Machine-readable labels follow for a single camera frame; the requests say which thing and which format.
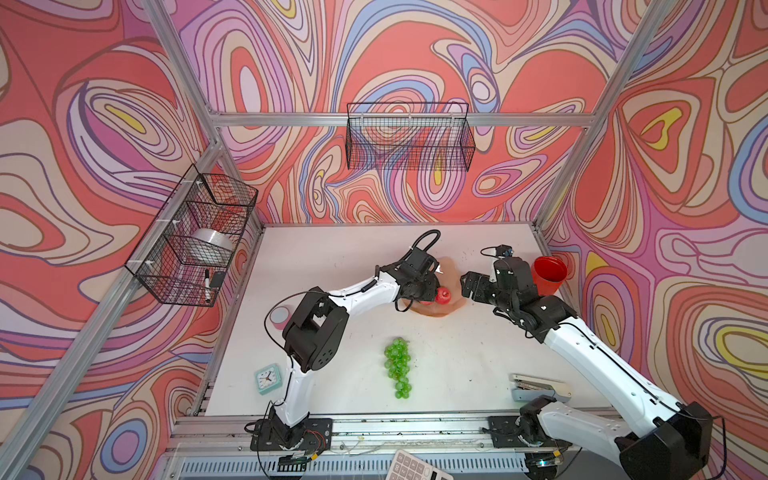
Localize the red apple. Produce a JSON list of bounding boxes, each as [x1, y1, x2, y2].
[[435, 286, 452, 305]]

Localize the green grape bunch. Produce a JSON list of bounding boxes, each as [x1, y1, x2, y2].
[[384, 337, 412, 399]]

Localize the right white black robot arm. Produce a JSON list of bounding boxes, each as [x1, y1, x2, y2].
[[460, 255, 714, 479]]

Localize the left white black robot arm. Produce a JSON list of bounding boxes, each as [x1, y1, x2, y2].
[[254, 229, 450, 448]]

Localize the pink faceted fruit bowl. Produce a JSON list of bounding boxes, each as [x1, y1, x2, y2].
[[411, 257, 467, 318]]

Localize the red plastic cup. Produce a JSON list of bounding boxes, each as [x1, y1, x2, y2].
[[531, 256, 568, 296]]

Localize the grey stapler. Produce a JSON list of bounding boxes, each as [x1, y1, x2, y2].
[[509, 373, 572, 403]]

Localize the pink tape roll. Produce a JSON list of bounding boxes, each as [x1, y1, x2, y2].
[[268, 305, 292, 330]]

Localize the teal alarm clock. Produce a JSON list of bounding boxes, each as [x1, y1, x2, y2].
[[254, 363, 283, 395]]

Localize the white calculator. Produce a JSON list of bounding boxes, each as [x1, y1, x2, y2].
[[385, 450, 454, 480]]

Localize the black marker pen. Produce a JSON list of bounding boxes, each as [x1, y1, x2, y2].
[[203, 269, 212, 304]]

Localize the silver tape roll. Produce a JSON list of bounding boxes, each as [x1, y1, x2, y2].
[[187, 228, 235, 267]]

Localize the black wire basket back wall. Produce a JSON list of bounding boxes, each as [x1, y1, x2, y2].
[[345, 101, 476, 172]]

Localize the black wire basket wall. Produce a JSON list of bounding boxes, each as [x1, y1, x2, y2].
[[125, 165, 258, 307], [345, 101, 476, 172]]

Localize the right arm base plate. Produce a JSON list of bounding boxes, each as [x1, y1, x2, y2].
[[485, 415, 543, 448]]

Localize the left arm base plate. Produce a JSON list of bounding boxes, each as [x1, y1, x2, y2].
[[247, 417, 333, 453]]

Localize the black wire basket left wall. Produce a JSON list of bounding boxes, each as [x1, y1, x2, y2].
[[125, 165, 258, 307]]

